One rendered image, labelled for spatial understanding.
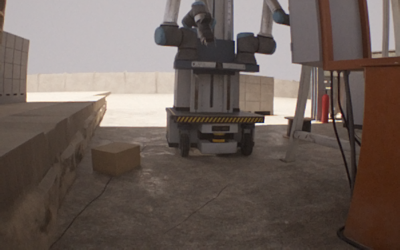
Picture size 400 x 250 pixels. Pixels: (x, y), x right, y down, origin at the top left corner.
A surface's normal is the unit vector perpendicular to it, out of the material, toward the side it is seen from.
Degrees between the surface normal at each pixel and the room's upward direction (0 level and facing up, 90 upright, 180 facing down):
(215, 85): 90
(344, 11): 90
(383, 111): 90
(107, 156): 90
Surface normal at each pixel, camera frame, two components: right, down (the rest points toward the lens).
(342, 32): 0.33, 0.08
